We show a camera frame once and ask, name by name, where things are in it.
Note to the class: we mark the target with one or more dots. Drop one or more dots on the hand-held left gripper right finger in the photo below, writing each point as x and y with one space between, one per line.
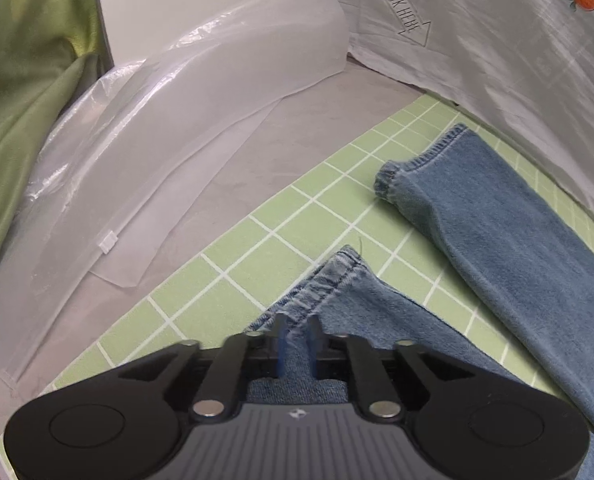
315 360

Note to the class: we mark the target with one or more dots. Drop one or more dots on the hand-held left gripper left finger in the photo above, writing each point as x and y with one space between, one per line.
280 360

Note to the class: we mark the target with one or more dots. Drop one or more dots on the blue denim jeans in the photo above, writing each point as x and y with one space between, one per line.
477 210

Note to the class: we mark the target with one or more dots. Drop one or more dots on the green grid mat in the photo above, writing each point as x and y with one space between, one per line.
287 220

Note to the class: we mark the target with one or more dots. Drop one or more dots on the clear plastic sheet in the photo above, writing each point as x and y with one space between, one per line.
177 125

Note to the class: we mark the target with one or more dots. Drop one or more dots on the white carrot print sheet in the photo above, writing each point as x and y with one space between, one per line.
502 60

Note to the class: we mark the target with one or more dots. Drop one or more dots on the white panel board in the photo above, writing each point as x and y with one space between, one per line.
177 5

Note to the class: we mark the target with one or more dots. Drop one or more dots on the green curtain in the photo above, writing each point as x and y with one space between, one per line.
22 85

